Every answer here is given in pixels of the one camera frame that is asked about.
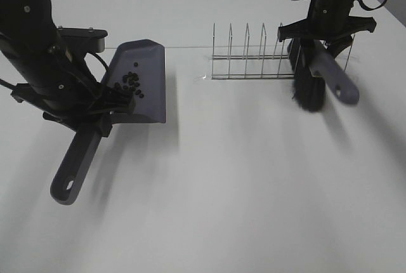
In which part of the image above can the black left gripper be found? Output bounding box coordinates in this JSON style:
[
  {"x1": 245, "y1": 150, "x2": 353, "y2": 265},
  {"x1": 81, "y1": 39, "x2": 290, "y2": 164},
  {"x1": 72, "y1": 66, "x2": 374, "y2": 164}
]
[{"x1": 11, "y1": 76, "x2": 136, "y2": 137}]

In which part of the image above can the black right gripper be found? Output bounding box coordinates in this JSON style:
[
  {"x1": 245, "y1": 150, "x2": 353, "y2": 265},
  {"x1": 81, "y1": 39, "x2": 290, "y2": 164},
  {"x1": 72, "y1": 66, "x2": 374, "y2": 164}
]
[{"x1": 277, "y1": 12, "x2": 377, "y2": 59}]

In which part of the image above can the pile of coffee beans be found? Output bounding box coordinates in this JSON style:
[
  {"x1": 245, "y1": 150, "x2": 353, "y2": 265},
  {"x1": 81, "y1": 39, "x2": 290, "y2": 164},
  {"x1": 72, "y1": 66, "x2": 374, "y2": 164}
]
[{"x1": 114, "y1": 71, "x2": 145, "y2": 98}]

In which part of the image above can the grey plastic dustpan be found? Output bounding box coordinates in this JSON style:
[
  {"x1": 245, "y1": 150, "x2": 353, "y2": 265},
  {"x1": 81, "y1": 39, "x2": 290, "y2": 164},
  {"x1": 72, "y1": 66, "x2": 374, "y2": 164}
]
[{"x1": 50, "y1": 39, "x2": 166, "y2": 205}]

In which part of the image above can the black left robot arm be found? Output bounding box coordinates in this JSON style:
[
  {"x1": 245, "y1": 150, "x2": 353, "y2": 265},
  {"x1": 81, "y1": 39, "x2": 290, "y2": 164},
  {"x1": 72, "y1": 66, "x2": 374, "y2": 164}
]
[{"x1": 1, "y1": 0, "x2": 135, "y2": 136}]

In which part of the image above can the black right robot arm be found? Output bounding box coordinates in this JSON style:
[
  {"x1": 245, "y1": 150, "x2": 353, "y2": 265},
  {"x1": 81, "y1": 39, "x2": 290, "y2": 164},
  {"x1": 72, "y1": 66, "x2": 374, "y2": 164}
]
[{"x1": 277, "y1": 0, "x2": 377, "y2": 57}]

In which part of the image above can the metal wire rack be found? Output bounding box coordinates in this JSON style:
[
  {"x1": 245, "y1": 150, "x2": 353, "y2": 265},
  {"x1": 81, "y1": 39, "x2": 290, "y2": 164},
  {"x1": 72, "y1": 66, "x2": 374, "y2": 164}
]
[{"x1": 210, "y1": 22, "x2": 355, "y2": 81}]

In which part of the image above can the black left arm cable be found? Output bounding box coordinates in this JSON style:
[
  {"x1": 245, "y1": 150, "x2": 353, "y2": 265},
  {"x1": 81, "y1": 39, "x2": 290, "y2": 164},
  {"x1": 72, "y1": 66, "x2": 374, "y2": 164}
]
[{"x1": 84, "y1": 51, "x2": 110, "y2": 80}]

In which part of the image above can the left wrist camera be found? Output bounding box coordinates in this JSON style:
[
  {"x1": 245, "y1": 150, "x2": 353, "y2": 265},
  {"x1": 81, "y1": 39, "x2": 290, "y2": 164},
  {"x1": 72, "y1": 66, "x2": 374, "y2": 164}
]
[{"x1": 58, "y1": 27, "x2": 108, "y2": 53}]

